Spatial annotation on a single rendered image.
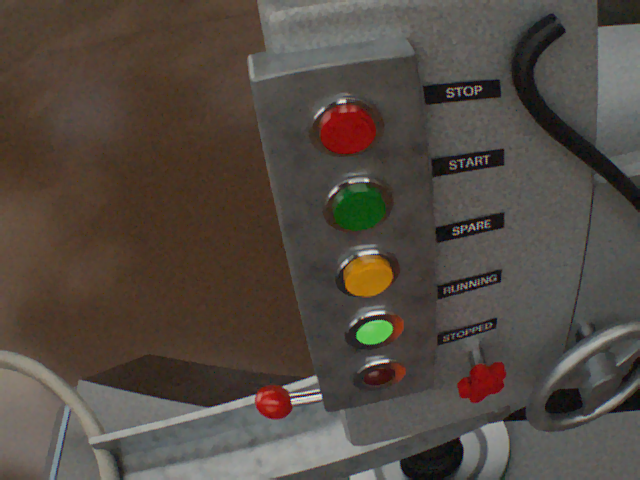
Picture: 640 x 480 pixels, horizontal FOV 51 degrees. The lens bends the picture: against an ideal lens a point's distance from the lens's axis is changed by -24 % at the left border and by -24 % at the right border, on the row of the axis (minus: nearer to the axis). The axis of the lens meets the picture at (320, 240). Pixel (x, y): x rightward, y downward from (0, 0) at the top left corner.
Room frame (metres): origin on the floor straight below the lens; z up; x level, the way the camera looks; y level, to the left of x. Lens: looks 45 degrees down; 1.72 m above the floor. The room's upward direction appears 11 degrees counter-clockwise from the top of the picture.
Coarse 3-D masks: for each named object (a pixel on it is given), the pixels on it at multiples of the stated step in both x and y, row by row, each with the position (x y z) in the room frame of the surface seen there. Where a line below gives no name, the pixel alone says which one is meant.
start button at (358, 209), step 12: (348, 192) 0.31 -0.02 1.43; (360, 192) 0.30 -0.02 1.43; (372, 192) 0.31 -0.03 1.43; (336, 204) 0.31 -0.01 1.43; (348, 204) 0.30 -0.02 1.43; (360, 204) 0.30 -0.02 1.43; (372, 204) 0.30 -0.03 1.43; (384, 204) 0.30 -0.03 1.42; (336, 216) 0.30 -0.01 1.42; (348, 216) 0.30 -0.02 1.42; (360, 216) 0.30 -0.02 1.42; (372, 216) 0.30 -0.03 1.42; (348, 228) 0.30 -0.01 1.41; (360, 228) 0.30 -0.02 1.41
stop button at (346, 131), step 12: (348, 108) 0.31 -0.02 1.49; (324, 120) 0.31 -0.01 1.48; (336, 120) 0.30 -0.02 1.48; (348, 120) 0.30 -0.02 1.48; (360, 120) 0.30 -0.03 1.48; (372, 120) 0.31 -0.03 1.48; (324, 132) 0.30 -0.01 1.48; (336, 132) 0.30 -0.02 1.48; (348, 132) 0.30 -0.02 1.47; (360, 132) 0.30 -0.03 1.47; (372, 132) 0.30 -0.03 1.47; (324, 144) 0.30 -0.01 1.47; (336, 144) 0.30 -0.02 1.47; (348, 144) 0.30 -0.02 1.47; (360, 144) 0.30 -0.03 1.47
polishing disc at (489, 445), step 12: (480, 432) 0.46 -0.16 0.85; (492, 432) 0.45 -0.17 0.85; (504, 432) 0.45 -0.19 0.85; (468, 444) 0.45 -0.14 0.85; (480, 444) 0.44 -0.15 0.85; (492, 444) 0.43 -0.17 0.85; (504, 444) 0.43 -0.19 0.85; (468, 456) 0.43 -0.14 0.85; (480, 456) 0.42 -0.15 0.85; (492, 456) 0.41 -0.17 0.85; (504, 456) 0.41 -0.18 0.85; (384, 468) 0.44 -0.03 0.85; (396, 468) 0.44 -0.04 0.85; (468, 468) 0.40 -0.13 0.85; (480, 468) 0.40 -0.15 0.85; (492, 468) 0.39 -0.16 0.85; (504, 468) 0.39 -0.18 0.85
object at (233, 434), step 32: (288, 384) 0.50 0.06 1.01; (192, 416) 0.49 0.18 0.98; (224, 416) 0.48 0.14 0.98; (256, 416) 0.48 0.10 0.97; (288, 416) 0.48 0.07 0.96; (320, 416) 0.47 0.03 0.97; (480, 416) 0.38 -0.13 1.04; (96, 448) 0.48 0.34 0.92; (128, 448) 0.48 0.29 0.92; (160, 448) 0.48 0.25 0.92; (192, 448) 0.47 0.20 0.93; (224, 448) 0.46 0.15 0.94; (256, 448) 0.45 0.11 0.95; (288, 448) 0.44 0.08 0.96; (320, 448) 0.42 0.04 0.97; (352, 448) 0.39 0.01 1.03; (384, 448) 0.38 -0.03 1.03; (416, 448) 0.38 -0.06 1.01
